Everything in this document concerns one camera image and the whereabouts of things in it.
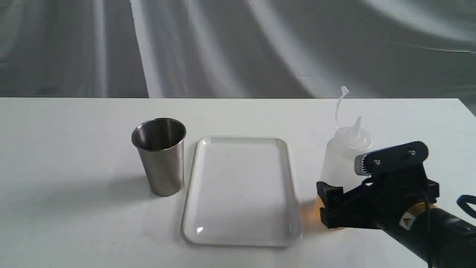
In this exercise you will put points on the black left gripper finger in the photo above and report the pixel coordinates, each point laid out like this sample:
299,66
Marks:
355,212

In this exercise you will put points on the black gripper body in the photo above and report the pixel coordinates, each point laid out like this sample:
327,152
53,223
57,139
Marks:
397,198

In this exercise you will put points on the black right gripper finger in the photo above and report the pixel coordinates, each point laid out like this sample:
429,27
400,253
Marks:
330,196

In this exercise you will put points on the clear squeeze bottle with oil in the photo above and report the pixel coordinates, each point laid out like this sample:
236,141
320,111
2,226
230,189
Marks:
347,143

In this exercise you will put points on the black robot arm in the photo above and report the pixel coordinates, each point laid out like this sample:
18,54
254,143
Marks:
438,237

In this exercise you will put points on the stainless steel cup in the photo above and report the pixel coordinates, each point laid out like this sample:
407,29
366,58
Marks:
160,145

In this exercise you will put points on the white plastic tray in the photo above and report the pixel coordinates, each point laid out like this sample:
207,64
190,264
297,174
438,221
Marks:
241,193

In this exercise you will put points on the grey fabric backdrop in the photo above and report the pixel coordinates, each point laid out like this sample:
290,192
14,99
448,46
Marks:
238,48

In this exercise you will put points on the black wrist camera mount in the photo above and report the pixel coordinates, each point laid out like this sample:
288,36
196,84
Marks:
391,159

